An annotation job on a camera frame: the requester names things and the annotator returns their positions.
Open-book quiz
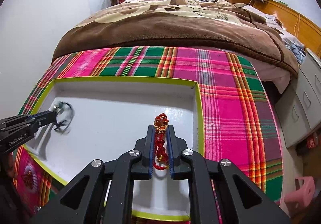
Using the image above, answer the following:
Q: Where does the black hair tie with bead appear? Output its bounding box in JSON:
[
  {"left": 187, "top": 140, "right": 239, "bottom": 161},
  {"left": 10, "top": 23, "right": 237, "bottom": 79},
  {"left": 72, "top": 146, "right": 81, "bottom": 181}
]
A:
[{"left": 51, "top": 101, "right": 75, "bottom": 135}]

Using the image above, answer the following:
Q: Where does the red gold beaded bracelet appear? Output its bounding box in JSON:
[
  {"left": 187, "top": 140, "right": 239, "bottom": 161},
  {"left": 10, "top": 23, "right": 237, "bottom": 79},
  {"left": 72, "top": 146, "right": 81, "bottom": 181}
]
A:
[{"left": 152, "top": 113, "right": 170, "bottom": 171}]

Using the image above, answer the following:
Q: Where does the white tray with green rim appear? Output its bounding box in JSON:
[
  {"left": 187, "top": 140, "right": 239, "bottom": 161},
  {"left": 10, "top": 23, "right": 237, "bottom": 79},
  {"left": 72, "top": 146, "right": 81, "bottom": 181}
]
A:
[{"left": 23, "top": 76, "right": 205, "bottom": 222}]

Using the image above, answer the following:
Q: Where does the pink green plaid tablecloth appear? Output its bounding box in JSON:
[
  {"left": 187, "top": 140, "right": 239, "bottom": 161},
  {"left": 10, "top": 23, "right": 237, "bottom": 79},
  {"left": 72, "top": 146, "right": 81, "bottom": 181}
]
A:
[{"left": 12, "top": 46, "right": 284, "bottom": 224}]

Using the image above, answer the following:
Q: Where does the pink plastic stool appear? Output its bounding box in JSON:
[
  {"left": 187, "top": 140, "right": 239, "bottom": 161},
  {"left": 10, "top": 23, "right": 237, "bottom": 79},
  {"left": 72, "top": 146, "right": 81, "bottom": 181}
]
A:
[{"left": 284, "top": 176, "right": 316, "bottom": 215}]

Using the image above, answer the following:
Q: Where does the red can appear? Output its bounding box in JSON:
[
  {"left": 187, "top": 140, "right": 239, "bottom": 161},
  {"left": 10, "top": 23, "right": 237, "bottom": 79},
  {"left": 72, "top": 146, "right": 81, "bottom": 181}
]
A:
[{"left": 306, "top": 134, "right": 319, "bottom": 150}]

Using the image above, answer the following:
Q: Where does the white drawer cabinet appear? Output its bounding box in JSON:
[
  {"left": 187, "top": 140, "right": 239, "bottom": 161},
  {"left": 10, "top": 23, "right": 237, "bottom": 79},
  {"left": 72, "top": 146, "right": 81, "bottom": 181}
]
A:
[{"left": 275, "top": 49, "right": 320, "bottom": 148}]

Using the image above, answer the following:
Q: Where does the brown plush blanket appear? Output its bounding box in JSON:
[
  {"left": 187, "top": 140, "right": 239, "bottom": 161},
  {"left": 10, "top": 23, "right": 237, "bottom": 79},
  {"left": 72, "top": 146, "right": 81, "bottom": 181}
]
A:
[{"left": 53, "top": 0, "right": 299, "bottom": 77}]

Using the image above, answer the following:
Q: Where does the wooden headboard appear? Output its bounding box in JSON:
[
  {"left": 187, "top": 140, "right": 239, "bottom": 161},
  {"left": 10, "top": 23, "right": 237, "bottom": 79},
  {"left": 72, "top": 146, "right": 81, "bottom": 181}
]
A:
[{"left": 251, "top": 0, "right": 321, "bottom": 58}]

